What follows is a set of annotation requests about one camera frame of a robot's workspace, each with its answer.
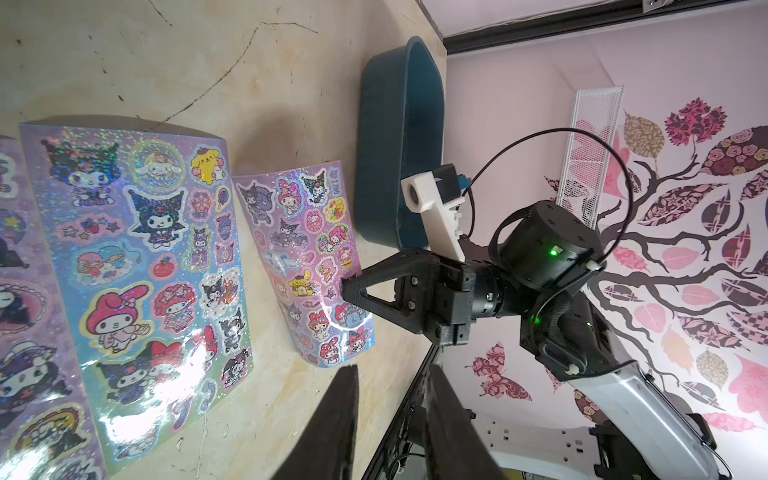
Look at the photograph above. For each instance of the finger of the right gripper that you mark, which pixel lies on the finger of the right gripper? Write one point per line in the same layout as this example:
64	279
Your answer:
398	289

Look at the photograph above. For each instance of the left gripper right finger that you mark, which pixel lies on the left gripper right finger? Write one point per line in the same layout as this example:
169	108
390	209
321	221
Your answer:
453	448

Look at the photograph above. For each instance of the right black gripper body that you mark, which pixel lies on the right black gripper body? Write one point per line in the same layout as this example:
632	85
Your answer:
538	258

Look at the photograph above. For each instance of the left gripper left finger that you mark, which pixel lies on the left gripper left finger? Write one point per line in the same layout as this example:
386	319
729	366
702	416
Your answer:
325	449

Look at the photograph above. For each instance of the teal plastic storage box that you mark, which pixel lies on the teal plastic storage box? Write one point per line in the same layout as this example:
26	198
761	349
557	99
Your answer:
400	134

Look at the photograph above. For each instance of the character sticker sheet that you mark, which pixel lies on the character sticker sheet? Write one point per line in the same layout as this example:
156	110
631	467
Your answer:
142	234
46	427

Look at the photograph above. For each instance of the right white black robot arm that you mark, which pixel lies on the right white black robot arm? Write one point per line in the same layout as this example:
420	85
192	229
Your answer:
645	432

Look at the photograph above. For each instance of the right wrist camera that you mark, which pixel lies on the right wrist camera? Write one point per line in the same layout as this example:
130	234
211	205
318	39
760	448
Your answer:
436	197

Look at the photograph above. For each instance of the white wire shelf basket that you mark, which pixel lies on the white wire shelf basket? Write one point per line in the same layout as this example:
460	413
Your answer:
594	119

